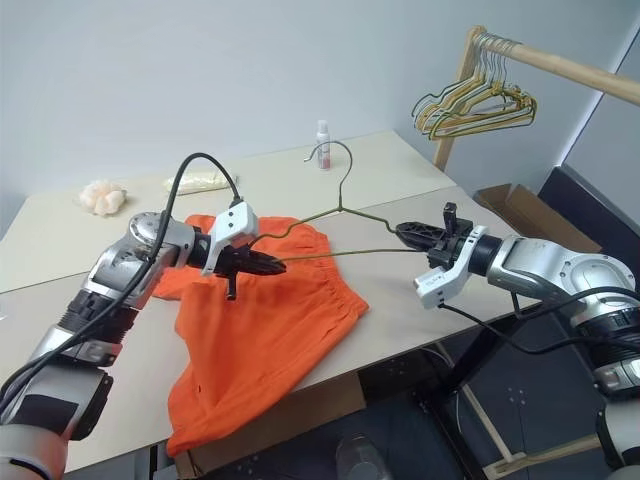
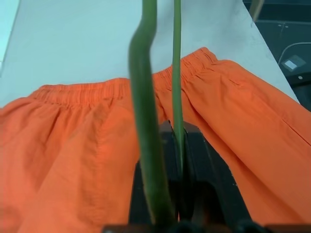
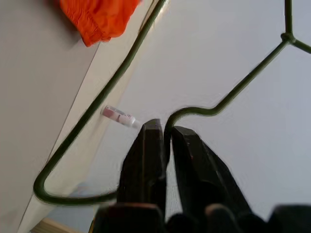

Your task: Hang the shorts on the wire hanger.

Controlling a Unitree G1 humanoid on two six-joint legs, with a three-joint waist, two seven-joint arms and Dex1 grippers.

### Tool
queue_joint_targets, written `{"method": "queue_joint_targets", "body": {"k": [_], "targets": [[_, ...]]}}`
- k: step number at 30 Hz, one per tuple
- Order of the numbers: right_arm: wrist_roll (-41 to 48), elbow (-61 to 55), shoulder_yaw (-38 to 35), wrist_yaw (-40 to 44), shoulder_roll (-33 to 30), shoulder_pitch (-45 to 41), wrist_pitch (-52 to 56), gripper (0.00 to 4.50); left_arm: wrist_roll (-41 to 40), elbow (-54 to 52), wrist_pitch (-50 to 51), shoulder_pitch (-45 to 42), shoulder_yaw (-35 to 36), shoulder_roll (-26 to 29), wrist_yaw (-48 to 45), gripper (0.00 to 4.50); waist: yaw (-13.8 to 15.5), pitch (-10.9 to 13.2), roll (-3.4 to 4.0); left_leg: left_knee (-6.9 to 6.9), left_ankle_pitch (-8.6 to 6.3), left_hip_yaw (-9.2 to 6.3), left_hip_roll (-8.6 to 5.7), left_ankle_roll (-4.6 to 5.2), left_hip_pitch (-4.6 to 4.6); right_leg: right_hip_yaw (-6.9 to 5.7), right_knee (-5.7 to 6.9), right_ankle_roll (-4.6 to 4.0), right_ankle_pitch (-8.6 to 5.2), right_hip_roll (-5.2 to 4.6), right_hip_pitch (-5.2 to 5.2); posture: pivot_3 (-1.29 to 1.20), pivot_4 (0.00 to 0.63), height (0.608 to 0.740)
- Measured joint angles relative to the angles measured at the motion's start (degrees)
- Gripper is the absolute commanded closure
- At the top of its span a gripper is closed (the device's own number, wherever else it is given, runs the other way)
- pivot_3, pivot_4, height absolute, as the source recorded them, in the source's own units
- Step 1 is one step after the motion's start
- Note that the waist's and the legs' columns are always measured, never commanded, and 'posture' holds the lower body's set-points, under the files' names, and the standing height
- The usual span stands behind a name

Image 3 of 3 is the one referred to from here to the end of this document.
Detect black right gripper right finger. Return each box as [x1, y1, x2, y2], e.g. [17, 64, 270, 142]
[171, 126, 253, 219]

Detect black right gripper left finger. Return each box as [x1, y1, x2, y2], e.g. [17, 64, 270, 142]
[116, 118, 169, 210]

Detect dark green wire hanger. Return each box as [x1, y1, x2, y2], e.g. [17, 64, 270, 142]
[33, 0, 311, 207]

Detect orange shorts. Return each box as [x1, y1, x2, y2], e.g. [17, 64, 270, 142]
[46, 0, 144, 48]

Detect small white pink tube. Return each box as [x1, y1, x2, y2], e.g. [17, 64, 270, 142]
[100, 105, 142, 129]

